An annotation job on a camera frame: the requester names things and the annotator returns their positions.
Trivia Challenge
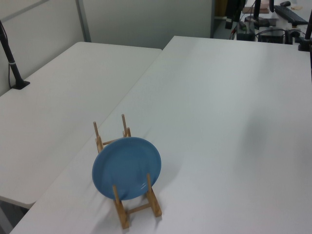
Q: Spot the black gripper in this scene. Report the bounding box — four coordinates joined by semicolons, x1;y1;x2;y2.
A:
225;0;246;29

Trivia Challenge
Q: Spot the blue round plate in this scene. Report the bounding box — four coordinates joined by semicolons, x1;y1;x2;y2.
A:
92;136;162;201

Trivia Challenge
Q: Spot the wooden plate rack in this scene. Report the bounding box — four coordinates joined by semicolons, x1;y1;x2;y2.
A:
93;114;162;230

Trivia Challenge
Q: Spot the brown wooden panel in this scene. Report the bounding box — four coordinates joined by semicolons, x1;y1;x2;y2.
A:
214;0;227;18

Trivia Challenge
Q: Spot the brown flat board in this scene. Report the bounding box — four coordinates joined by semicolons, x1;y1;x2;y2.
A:
242;6;269;14

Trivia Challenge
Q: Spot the black monitor stand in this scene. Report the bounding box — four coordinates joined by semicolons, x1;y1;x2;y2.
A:
244;0;270;28

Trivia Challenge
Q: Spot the black computer box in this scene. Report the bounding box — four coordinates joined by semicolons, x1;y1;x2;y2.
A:
258;29;286;44

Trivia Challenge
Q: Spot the black computer keyboard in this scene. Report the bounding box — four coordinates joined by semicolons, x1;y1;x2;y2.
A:
274;5;309;25

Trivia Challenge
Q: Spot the black desk device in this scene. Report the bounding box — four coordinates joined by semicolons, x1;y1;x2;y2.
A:
285;29;303;45

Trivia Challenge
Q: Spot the small black box with cables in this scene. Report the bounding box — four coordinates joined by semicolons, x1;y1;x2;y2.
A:
236;20;256;41

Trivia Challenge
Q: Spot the grey partition end post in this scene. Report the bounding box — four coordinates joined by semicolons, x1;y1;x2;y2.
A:
210;0;215;39

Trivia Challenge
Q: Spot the grey metal partition corner post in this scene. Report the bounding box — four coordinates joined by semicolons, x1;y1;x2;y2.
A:
75;0;92;42

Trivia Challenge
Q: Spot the black camera pole with clamp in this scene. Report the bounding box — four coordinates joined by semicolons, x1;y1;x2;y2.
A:
0;19;31;90

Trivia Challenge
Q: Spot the thin black pole cable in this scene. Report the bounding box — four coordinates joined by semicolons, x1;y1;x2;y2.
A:
1;24;13;89

